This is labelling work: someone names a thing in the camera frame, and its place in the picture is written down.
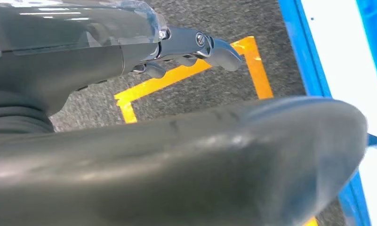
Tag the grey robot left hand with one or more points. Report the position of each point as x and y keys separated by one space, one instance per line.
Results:
x=175 y=171

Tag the blue steel shelf rack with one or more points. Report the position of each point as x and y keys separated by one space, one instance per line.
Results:
x=308 y=62

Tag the yellow floor tape square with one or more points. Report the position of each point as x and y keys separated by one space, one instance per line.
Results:
x=259 y=78

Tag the white plastic bin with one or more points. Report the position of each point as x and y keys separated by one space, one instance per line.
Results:
x=347 y=62

